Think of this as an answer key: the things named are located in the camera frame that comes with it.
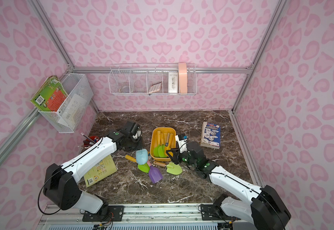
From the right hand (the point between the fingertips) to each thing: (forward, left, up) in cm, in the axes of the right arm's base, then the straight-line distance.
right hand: (168, 151), depth 77 cm
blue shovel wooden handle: (+17, +2, -16) cm, 23 cm away
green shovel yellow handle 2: (-3, -1, -16) cm, 17 cm away
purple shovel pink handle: (-6, +9, -16) cm, 19 cm away
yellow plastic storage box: (+15, +11, -16) cm, 25 cm away
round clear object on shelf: (+39, +29, +11) cm, 50 cm away
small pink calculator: (+40, +9, +12) cm, 42 cm away
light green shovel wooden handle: (+9, +9, -16) cm, 20 cm away
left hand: (+6, +15, -3) cm, 16 cm away
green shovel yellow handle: (+9, +5, -15) cm, 18 cm away
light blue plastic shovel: (0, +15, -5) cm, 16 cm away
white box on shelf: (+42, -2, +14) cm, 44 cm away
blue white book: (+20, -28, -16) cm, 38 cm away
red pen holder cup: (+10, +50, -7) cm, 51 cm away
